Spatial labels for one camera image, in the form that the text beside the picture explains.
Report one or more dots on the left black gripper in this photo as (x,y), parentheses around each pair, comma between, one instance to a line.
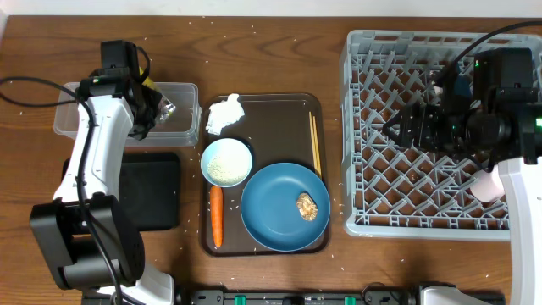
(155,98)

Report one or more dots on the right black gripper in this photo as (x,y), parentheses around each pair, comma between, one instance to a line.
(418,124)

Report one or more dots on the yellow snack wrapper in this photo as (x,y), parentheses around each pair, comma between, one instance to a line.
(164,108)

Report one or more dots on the white tissue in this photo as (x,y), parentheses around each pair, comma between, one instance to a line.
(224,113)

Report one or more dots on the light blue rice bowl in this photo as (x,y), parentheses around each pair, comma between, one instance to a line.
(226,162)

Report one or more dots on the pink plastic cup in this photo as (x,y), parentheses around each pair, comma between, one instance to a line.
(487,186)

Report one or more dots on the orange carrot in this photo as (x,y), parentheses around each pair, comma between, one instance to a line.
(217,215)

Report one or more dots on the light blue plastic cup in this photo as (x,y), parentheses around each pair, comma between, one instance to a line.
(452,84)

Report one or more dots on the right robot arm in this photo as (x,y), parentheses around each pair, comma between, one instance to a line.
(502,116)

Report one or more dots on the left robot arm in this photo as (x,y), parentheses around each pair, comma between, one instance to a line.
(88,242)

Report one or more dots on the clear plastic waste bin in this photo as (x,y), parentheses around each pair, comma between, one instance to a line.
(181,129)

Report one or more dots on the grey dishwasher rack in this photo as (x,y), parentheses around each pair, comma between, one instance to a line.
(397,192)

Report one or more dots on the wooden chopstick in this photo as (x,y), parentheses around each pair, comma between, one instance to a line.
(312,140)
(316,140)

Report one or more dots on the black rectangular tray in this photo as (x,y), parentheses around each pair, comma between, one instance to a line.
(148,190)

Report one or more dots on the brown serving tray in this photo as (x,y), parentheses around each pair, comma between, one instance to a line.
(275,127)

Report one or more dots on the brown food piece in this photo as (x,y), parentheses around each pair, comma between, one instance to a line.
(307,207)

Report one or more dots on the dark blue plate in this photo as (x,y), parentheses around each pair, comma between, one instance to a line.
(269,211)

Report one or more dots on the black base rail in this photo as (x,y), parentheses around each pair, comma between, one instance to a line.
(217,297)

